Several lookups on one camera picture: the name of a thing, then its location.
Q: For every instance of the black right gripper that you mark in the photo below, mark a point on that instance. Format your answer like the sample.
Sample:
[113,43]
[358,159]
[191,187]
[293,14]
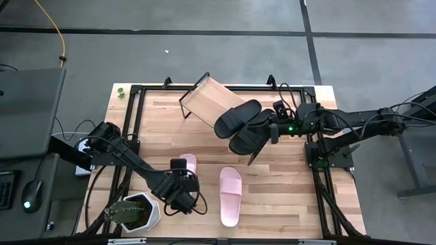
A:
[286,129]

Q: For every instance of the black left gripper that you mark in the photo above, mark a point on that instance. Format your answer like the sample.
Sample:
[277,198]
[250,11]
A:
[184,195]

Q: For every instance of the black slide sandal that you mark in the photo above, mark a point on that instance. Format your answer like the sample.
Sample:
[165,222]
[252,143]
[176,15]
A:
[245,143]
[235,119]

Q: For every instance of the pink slide sandal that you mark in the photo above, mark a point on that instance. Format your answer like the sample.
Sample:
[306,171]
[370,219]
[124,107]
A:
[190,161]
[230,204]

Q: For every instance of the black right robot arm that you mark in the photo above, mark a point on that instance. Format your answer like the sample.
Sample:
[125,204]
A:
[357,119]

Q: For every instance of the white hexagonal plant pot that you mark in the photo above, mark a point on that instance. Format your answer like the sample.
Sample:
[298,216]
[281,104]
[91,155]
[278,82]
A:
[155,211]

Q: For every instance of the green cactus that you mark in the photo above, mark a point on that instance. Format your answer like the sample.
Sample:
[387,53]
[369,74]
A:
[124,211]

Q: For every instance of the dark side desk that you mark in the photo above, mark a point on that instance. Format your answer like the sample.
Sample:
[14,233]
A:
[64,190]

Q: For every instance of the small metal knob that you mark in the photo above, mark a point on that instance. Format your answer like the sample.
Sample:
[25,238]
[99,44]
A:
[50,225]

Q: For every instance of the black computer mouse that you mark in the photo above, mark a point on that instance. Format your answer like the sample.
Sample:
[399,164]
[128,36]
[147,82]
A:
[32,194]

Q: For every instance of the grey metal stand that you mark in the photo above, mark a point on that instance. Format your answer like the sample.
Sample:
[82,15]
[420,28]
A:
[413,170]

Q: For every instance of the black keyboard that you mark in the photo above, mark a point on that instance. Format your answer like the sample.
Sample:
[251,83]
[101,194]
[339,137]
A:
[7,194]

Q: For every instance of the dark grey monitor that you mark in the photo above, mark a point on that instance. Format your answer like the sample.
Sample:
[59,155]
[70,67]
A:
[27,112]

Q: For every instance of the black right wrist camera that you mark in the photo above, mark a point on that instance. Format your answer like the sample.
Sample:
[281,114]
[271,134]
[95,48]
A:
[280,109]

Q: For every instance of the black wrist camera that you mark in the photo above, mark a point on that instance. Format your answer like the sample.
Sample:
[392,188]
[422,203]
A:
[280,109]
[178,167]

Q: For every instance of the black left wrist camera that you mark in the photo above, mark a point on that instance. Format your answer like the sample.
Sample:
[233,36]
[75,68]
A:
[178,167]

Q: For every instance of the black frame clamp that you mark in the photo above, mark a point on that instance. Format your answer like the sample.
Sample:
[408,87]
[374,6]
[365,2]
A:
[271,81]
[167,82]

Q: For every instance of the wooden shelf with black frame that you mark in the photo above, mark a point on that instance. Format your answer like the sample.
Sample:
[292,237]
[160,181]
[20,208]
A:
[207,98]

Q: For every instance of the silver metal bracket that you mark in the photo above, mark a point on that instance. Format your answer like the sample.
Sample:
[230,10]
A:
[126,241]
[316,242]

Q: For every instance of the black aluminium table frame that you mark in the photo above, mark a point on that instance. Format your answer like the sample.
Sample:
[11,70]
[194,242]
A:
[163,88]

